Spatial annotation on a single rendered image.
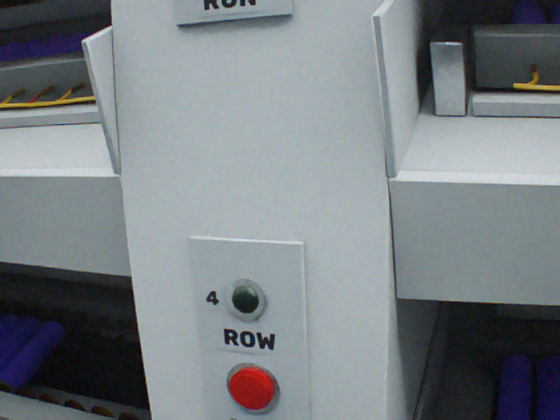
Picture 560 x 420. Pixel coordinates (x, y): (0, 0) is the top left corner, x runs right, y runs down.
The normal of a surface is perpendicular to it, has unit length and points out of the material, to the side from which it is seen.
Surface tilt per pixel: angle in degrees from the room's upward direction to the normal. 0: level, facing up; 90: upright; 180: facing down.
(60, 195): 107
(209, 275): 90
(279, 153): 90
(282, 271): 90
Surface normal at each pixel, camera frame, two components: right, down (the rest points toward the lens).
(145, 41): -0.34, 0.22
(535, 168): -0.14, -0.87
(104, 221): -0.32, 0.49
